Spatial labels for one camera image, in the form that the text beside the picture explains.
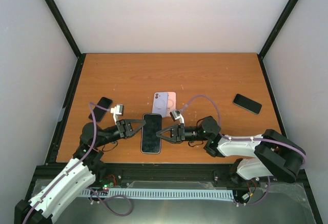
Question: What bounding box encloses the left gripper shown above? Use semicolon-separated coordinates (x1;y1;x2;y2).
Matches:
96;118;147;147

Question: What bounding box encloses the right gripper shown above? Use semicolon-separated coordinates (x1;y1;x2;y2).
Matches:
155;123;209;144

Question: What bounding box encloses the black phone case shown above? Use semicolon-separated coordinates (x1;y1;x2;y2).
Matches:
140;113;162;154

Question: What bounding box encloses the blue-edged phone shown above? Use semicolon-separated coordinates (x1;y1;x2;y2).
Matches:
89;97;113;123

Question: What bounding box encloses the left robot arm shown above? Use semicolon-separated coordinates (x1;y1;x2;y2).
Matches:
14;119;146;223

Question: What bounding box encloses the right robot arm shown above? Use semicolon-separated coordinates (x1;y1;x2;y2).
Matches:
156;116;306;183

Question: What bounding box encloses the purple phone case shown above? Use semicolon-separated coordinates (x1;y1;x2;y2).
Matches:
152;92;169;117

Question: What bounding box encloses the pink phone case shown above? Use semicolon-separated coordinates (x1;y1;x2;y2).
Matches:
167;92;176;114

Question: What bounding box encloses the green-edged phone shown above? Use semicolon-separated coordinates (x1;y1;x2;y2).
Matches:
233;94;262;115

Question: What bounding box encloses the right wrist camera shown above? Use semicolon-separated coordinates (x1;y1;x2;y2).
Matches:
170;109;185;124

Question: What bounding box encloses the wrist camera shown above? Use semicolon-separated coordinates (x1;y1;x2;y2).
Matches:
110;104;124;123
170;109;185;124

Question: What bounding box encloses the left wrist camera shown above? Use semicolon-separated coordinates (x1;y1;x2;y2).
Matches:
110;104;124;123

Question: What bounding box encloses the black aluminium frame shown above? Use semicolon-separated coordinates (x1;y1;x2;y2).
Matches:
15;0;324;224

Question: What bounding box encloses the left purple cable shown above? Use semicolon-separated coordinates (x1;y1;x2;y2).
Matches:
22;101;115;224

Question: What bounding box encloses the purple cable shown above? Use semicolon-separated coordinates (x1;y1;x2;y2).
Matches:
180;94;307;170
22;101;115;224

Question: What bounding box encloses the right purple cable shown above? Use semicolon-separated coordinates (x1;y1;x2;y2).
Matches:
180;94;307;170

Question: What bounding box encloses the light blue cable duct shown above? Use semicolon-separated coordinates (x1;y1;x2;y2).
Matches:
79;188;235;200

